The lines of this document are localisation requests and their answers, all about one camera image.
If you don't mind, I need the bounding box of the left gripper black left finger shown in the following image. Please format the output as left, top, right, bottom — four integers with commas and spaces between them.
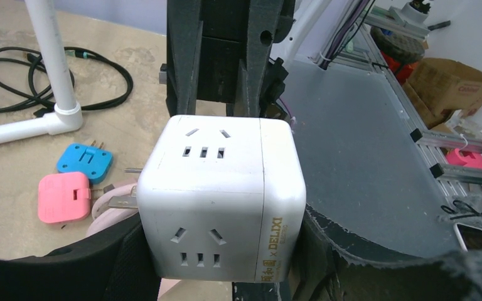
0, 214, 161, 300

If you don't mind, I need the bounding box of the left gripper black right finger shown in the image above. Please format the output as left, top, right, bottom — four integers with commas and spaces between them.
292, 207, 482, 300

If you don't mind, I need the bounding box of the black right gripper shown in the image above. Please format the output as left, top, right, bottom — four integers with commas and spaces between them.
166, 1, 296, 117

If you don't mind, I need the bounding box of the pink round socket with cord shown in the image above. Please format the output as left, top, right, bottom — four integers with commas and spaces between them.
86, 179, 142, 238

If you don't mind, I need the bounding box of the pink plug adapter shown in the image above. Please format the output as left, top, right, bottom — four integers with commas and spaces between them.
37, 172, 102, 224

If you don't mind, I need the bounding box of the blue plug adapter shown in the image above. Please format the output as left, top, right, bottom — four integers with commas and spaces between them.
56, 143, 114, 184

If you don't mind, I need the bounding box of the white cube power socket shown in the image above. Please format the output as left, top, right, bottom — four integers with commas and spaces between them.
136, 115, 306, 283

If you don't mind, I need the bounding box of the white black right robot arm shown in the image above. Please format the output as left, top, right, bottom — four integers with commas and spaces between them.
161, 1, 329, 117

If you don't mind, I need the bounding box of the cardboard box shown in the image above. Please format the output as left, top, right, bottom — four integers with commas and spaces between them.
402, 58, 482, 129

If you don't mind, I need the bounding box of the white PVC pipe frame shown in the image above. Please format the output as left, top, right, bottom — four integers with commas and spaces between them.
0, 0, 83, 144

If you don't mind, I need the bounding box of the pink 3D printed bracket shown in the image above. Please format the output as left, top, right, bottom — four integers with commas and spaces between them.
445, 134, 482, 169

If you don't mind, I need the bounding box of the large black coiled cable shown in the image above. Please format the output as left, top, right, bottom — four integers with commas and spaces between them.
0, 45, 134, 115

